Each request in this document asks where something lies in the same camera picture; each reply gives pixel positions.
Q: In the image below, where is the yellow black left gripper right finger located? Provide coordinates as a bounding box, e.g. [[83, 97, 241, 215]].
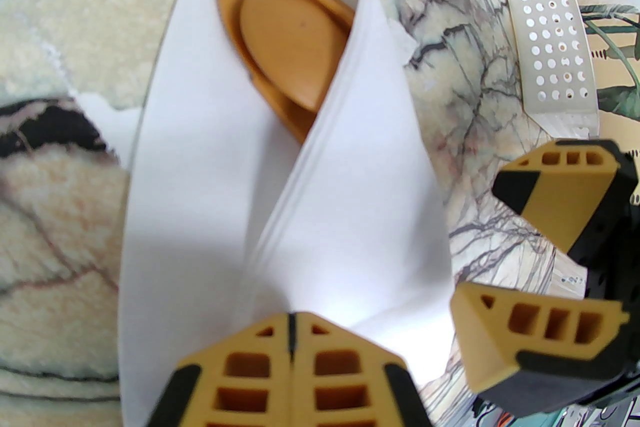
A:
[[294, 312, 432, 427]]

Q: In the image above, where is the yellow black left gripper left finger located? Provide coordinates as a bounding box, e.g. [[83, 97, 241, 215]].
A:
[[145, 312, 294, 427]]

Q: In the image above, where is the wooden spoon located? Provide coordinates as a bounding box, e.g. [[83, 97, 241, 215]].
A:
[[239, 0, 349, 113]]

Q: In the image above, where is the white perforated plastic basket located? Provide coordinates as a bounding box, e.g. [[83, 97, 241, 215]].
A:
[[480, 0, 601, 138]]

